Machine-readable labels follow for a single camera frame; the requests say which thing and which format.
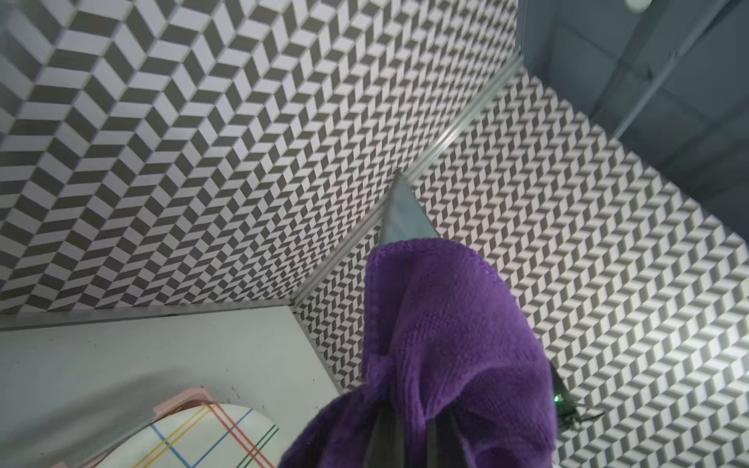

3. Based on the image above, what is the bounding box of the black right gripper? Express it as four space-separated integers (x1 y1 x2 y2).
550 365 604 430

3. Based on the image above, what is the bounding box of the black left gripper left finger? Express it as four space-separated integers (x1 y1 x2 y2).
363 404 404 468

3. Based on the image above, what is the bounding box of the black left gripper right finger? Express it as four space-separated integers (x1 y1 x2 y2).
425 409 468 468

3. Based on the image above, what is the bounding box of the purple microfibre cloth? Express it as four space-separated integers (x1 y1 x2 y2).
281 238 557 467

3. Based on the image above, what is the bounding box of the dark teal square plate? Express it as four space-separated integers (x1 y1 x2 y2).
380 172 439 245

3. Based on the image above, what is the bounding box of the plaid striped round plate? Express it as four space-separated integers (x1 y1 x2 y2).
98 404 289 468

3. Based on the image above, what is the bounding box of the aluminium corner post right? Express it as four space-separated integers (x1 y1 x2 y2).
289 52 524 304

